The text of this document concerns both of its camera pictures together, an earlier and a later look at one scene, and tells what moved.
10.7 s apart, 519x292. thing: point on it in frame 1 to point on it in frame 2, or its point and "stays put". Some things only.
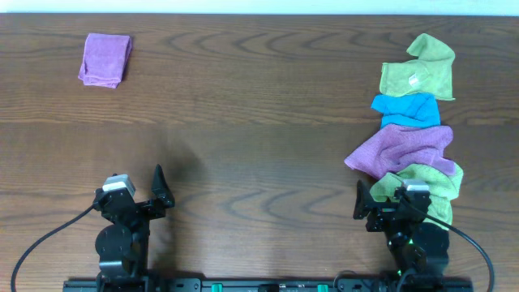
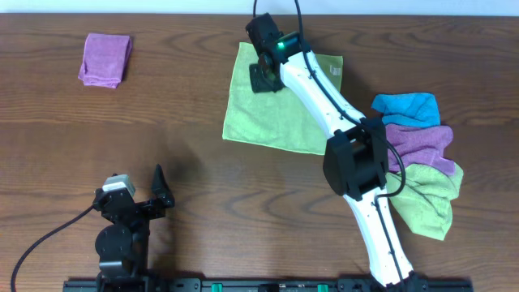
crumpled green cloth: (443, 182) stays put
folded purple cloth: (105, 60) stays put
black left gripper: (143, 208) stays put
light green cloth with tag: (431, 73) to (275, 118)
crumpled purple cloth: (395, 147) stays put
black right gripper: (381, 211) to (263, 82)
